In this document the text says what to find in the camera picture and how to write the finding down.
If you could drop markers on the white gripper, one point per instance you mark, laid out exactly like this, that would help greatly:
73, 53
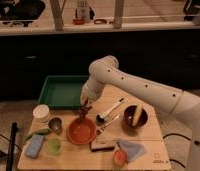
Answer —
84, 100

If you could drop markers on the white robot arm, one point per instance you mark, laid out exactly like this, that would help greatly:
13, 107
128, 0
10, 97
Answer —
183, 105

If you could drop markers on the small metal cup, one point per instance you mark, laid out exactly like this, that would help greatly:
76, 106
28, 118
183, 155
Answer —
55, 124

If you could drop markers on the small green cup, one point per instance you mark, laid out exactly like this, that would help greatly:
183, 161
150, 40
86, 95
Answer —
53, 146

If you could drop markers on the green plastic tray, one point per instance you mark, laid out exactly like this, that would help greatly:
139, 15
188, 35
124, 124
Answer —
62, 91

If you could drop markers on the orange bowl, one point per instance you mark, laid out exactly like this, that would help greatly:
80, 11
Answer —
81, 131

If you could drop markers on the metal fork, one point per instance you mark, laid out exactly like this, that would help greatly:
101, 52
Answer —
102, 128

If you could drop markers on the dark rectangular block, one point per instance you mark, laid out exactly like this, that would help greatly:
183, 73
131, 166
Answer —
102, 145

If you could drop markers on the white round container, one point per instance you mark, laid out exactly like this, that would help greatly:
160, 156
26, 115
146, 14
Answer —
41, 113

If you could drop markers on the dark brown bowl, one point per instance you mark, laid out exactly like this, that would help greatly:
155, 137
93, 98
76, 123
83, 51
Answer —
128, 117

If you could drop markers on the yellow corn cob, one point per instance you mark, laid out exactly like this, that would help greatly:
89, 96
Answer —
137, 114

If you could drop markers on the small orange plate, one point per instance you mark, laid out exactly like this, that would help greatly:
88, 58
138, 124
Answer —
119, 158

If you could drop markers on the blue sponge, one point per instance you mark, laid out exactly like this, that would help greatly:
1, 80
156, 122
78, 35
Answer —
34, 146

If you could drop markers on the blue-grey cloth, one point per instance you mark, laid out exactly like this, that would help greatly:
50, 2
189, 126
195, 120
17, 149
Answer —
132, 150

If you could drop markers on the black pole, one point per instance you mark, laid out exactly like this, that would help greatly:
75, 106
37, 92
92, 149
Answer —
10, 157

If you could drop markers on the white bottle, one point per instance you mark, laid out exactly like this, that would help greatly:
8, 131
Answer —
84, 11

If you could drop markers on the black bag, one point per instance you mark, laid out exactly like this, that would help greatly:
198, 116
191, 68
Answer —
22, 12

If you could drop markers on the orange ring object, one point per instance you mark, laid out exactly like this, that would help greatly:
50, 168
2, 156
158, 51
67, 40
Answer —
100, 21

